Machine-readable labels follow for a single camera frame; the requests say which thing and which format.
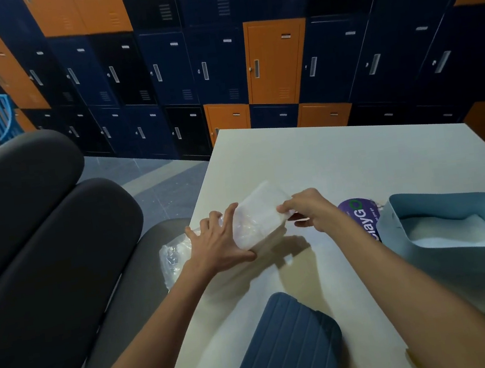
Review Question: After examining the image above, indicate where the person's right hand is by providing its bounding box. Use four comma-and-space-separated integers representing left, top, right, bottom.
275, 185, 342, 238

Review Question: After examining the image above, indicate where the person's left hand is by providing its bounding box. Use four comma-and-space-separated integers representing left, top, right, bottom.
182, 201, 260, 282

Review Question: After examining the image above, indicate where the clear plastic bag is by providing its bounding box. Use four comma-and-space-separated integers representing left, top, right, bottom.
226, 178, 300, 252

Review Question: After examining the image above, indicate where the person's right forearm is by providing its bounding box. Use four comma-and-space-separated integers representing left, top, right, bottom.
329, 198, 485, 368

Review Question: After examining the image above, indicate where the person's left forearm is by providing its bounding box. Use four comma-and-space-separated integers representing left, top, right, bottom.
60, 262, 231, 368

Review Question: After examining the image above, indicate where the pile of crumpled clear plastic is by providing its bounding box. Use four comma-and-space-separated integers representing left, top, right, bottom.
156, 215, 291, 294

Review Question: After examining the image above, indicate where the round purple sticker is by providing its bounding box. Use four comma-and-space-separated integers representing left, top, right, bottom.
337, 195, 383, 248

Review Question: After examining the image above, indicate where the dark blue ribbed case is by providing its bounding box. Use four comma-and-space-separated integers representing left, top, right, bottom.
214, 285, 347, 368

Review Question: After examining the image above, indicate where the light blue plastic bin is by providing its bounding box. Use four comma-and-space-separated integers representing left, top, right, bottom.
371, 183, 485, 287

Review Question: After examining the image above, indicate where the white powder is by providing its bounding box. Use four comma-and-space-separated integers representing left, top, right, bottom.
401, 207, 485, 260

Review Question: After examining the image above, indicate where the grey padded chair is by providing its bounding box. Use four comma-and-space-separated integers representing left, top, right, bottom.
0, 112, 214, 368

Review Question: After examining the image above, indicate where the wall of blue orange lockers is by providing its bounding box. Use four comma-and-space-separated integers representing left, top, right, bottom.
0, 0, 485, 241

